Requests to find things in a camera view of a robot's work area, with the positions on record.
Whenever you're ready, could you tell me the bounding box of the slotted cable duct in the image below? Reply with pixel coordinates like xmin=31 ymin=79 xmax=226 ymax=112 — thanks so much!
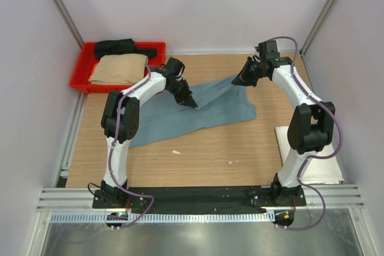
xmin=50 ymin=210 xmax=275 ymax=224

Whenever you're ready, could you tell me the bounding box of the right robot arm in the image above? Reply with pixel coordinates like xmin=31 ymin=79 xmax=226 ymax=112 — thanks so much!
xmin=232 ymin=38 xmax=335 ymax=206

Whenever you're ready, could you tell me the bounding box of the beige folded t-shirt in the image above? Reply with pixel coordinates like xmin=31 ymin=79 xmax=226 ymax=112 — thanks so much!
xmin=88 ymin=54 xmax=148 ymax=85

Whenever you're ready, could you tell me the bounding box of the blue t-shirt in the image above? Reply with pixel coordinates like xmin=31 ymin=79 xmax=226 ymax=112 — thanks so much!
xmin=130 ymin=76 xmax=256 ymax=147

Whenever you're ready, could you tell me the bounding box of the black t-shirt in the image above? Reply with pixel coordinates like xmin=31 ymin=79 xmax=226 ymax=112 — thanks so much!
xmin=94 ymin=38 xmax=157 ymax=59

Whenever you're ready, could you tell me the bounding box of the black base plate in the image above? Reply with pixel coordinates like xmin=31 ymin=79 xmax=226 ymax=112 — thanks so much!
xmin=92 ymin=186 xmax=307 ymax=209

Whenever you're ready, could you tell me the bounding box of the white folded t-shirt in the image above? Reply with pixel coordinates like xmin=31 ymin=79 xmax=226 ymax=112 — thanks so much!
xmin=275 ymin=127 xmax=344 ymax=185

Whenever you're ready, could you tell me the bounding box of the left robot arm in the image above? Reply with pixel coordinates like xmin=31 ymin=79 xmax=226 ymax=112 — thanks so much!
xmin=92 ymin=58 xmax=198 ymax=208

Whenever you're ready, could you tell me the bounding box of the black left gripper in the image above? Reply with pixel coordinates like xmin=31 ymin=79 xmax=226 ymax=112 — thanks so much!
xmin=166 ymin=79 xmax=197 ymax=109

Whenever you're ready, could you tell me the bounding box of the red plastic bin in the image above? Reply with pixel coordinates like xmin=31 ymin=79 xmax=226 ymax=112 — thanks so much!
xmin=70 ymin=42 xmax=166 ymax=94

